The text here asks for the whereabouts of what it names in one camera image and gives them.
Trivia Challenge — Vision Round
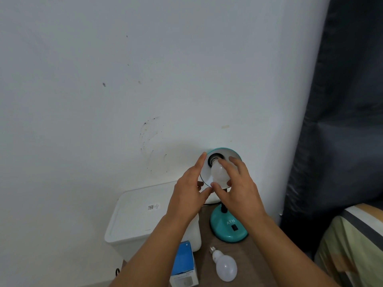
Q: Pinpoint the white light bulb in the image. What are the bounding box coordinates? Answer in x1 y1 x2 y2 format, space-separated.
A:
209 246 238 282
211 159 233 189

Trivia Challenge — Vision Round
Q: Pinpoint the dark grey curtain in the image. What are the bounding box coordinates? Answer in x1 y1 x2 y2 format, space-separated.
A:
279 0 383 256

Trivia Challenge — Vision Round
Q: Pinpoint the blue cardboard bulb box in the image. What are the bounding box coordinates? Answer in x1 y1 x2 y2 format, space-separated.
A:
169 241 199 287

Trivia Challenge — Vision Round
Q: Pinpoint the white plastic storage box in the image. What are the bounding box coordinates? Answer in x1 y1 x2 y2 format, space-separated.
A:
104 180 202 262

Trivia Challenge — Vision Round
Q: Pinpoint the person's left forearm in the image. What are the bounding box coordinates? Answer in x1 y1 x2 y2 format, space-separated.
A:
109 214 199 287

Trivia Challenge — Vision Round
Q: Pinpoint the person's right hand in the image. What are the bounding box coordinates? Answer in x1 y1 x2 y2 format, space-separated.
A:
210 157 267 228

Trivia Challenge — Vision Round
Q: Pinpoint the person's left hand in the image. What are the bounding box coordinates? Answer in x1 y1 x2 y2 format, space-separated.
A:
166 152 214 225

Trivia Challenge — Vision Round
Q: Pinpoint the striped yellow pillow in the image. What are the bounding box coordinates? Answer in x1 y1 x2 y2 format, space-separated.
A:
314 202 383 287

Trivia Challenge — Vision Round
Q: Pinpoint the teal desk lamp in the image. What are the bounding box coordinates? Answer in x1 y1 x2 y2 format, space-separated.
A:
199 147 249 244

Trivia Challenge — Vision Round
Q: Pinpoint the person's right forearm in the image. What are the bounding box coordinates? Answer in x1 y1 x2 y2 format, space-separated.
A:
247 213 340 287

